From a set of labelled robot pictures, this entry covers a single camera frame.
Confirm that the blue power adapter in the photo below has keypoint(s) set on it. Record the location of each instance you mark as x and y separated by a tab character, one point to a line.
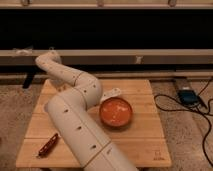
187	96

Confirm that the orange ceramic bowl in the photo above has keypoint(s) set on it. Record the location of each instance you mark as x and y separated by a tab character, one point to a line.
115	112

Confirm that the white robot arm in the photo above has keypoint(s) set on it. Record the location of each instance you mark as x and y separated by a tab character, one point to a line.
91	146

